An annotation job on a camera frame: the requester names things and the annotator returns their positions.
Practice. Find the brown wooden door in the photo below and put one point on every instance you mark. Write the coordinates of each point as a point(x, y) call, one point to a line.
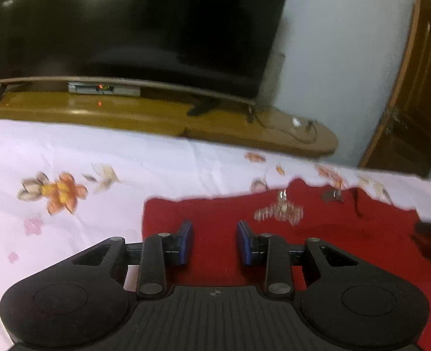
point(416, 98)

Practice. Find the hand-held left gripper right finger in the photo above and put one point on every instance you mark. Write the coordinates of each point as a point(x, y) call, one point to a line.
point(243, 243)

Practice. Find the pink floral bed sheet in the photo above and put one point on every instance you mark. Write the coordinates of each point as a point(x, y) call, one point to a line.
point(65, 142)

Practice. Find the white crumpled paper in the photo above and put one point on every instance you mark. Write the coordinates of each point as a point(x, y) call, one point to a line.
point(296, 121)

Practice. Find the silver set-top box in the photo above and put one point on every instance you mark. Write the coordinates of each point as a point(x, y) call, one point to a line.
point(105, 89)

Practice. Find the large black television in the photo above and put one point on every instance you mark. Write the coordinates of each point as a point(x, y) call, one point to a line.
point(135, 25)

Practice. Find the metal door latch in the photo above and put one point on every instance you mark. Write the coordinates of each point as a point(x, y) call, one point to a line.
point(393, 120)

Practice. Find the wooden television stand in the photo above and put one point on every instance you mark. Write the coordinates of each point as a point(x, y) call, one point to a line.
point(135, 115)

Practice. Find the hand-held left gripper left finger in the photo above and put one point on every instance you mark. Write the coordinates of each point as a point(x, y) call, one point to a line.
point(186, 243)

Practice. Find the red knitted sweater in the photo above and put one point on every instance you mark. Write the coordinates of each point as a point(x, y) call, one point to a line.
point(215, 259)

